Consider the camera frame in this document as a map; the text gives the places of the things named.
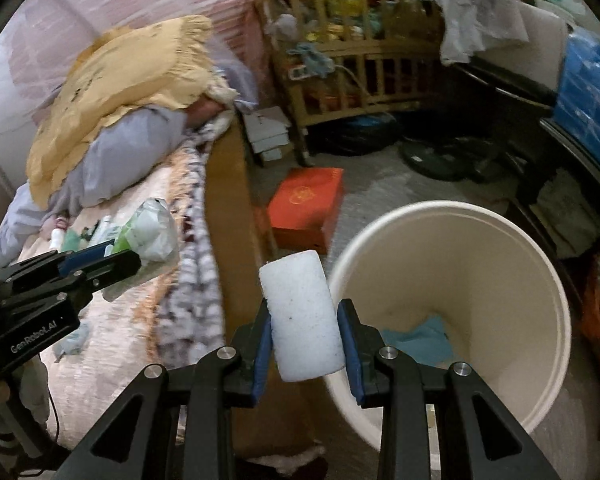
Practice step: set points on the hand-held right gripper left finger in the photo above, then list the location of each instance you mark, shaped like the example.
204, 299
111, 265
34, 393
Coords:
261, 355

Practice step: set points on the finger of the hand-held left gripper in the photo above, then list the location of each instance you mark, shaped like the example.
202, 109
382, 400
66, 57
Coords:
87, 257
112, 272

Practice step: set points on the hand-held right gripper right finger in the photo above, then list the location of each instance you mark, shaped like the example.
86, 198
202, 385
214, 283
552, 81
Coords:
349, 355

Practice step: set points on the green and white plastic packet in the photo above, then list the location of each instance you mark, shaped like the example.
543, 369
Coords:
150, 230

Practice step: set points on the white foam block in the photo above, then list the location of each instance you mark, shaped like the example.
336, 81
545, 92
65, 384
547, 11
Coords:
305, 315

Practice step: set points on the cream plastic bucket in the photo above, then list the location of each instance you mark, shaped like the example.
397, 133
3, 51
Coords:
460, 270

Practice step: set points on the person's left forearm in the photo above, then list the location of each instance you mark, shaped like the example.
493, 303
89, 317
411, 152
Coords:
25, 410

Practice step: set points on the teal cloth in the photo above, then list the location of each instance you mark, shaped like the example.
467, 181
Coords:
420, 340

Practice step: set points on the grey white patterned blanket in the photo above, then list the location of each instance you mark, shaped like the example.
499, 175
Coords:
195, 260

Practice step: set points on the lavender quilt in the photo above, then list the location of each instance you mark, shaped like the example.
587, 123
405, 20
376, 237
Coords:
125, 150

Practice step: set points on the orange cardboard box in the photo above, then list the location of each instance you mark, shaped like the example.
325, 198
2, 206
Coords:
305, 205

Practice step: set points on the yellow frilled pillow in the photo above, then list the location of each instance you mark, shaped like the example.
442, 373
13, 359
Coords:
110, 80

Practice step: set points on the white flat cardboard box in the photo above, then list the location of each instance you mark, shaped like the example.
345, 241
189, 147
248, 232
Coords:
267, 122
275, 152

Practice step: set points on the black fan base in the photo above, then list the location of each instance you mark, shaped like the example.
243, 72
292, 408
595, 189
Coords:
445, 160

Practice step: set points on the black plastic bag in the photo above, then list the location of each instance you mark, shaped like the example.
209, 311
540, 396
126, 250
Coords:
355, 135

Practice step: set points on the dark wooden shelf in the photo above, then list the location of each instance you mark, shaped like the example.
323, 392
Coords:
530, 185

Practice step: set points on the white printed bag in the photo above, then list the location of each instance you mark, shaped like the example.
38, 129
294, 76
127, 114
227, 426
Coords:
570, 210

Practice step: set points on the wooden crib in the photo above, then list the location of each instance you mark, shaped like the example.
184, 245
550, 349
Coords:
360, 65

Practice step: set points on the light blue cloth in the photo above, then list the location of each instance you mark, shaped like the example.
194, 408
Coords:
312, 60

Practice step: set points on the round black table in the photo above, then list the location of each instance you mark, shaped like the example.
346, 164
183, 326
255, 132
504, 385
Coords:
505, 82

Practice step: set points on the stack of blue packets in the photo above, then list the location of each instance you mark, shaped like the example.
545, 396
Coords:
590, 95

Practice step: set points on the white plastic bag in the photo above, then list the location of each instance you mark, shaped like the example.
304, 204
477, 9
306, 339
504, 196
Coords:
465, 15

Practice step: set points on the wooden bed frame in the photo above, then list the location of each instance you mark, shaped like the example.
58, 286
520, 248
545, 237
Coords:
235, 240

